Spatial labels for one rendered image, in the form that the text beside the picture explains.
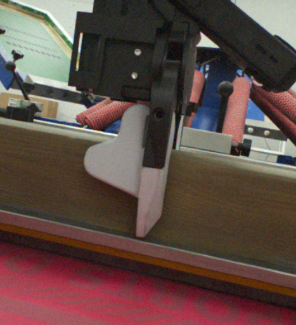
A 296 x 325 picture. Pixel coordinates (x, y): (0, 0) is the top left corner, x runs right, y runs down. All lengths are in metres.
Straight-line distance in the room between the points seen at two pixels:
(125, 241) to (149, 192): 0.05
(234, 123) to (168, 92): 0.79
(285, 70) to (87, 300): 0.20
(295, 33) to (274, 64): 4.53
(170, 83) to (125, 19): 0.06
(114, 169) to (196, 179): 0.06
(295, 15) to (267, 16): 0.25
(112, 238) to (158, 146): 0.08
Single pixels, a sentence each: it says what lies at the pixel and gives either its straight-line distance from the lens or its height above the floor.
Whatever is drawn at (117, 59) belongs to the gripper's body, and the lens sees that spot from 0.33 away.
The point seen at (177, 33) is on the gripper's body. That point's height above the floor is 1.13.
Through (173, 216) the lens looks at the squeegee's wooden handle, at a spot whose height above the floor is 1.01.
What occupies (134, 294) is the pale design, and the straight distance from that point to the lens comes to 0.33.
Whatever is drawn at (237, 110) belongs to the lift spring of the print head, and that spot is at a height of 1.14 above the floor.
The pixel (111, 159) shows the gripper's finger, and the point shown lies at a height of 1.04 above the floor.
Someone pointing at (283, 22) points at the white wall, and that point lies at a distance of 4.88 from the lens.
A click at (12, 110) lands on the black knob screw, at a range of 0.76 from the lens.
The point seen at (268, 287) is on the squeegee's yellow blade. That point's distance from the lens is 0.37.
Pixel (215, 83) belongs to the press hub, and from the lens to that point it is 1.41.
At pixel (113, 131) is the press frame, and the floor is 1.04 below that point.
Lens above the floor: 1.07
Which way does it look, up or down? 4 degrees down
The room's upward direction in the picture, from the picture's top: 10 degrees clockwise
